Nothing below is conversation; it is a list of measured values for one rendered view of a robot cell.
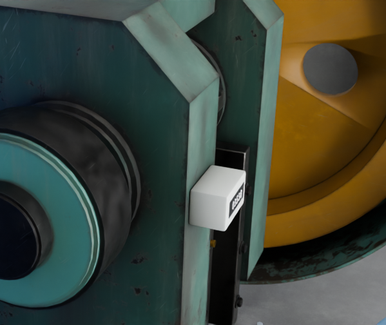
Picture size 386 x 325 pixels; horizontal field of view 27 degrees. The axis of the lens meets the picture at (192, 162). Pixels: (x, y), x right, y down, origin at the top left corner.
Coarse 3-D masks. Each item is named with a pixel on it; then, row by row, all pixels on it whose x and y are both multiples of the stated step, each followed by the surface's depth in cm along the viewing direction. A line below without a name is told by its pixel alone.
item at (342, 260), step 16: (384, 208) 142; (352, 224) 146; (368, 224) 141; (384, 224) 135; (320, 240) 146; (336, 240) 143; (352, 240) 139; (368, 240) 134; (384, 240) 129; (272, 256) 146; (288, 256) 145; (304, 256) 143; (320, 256) 140; (336, 256) 136; (352, 256) 132; (256, 272) 142; (272, 272) 141; (288, 272) 139; (304, 272) 137; (320, 272) 134
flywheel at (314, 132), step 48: (288, 0) 126; (336, 0) 124; (384, 0) 121; (288, 48) 129; (384, 48) 124; (288, 96) 132; (336, 96) 131; (384, 96) 127; (288, 144) 135; (336, 144) 133; (384, 144) 126; (288, 192) 139; (336, 192) 132; (384, 192) 129; (288, 240) 138
